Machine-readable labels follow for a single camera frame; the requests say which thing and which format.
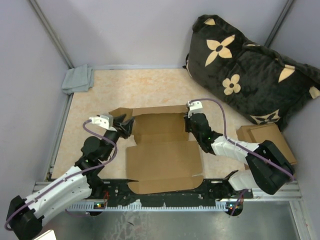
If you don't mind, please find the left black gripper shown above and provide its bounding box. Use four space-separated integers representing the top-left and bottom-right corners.
101 114 135 161

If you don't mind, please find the brown cardboard box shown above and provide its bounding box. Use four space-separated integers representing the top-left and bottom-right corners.
110 105 204 195

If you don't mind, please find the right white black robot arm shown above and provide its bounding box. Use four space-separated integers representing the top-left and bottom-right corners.
184 113 295 198

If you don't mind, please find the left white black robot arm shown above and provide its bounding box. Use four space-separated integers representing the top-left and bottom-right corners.
4 114 135 240

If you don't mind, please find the lower folded cardboard box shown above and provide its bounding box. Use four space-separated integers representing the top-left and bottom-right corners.
236 125 257 143

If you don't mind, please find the folded cardboard box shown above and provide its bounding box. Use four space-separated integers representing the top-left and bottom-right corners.
245 124 298 165
236 125 257 143

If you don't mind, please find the upper folded cardboard box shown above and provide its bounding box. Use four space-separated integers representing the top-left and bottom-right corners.
245 124 298 165

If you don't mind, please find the folded grey cloth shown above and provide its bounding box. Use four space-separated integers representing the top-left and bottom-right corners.
61 64 94 95

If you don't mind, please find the black plush flower-pattern bag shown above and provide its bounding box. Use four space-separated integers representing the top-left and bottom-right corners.
185 14 320 130

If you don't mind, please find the white paper corner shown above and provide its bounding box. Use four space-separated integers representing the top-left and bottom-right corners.
34 229 57 240

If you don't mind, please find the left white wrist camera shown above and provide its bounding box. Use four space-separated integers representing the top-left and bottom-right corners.
89 114 114 130

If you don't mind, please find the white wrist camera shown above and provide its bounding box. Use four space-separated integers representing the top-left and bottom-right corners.
186 100 203 118
89 114 114 130

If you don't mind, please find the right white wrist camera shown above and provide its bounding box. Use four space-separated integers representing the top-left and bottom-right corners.
186 100 203 118

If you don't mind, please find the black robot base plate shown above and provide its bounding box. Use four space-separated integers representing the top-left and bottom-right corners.
88 178 253 216

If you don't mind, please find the aluminium front rail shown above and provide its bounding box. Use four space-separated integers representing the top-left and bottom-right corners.
32 181 303 213

